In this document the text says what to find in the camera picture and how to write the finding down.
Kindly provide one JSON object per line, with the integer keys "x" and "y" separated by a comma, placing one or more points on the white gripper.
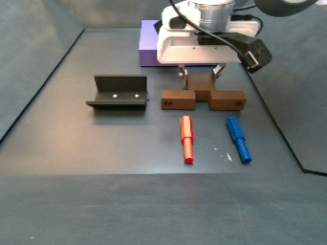
{"x": 178, "y": 44}

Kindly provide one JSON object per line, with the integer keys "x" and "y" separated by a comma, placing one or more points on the brown T-shaped block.
{"x": 201, "y": 90}

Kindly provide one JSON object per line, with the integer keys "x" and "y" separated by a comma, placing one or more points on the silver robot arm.
{"x": 201, "y": 33}

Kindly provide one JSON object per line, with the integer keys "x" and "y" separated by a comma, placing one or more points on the purple base block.
{"x": 147, "y": 46}

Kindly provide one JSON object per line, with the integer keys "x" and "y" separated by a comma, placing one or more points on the red peg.
{"x": 187, "y": 138}

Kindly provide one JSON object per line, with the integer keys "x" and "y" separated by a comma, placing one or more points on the blue peg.
{"x": 238, "y": 139}

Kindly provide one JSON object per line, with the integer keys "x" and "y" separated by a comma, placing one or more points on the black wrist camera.
{"x": 250, "y": 48}

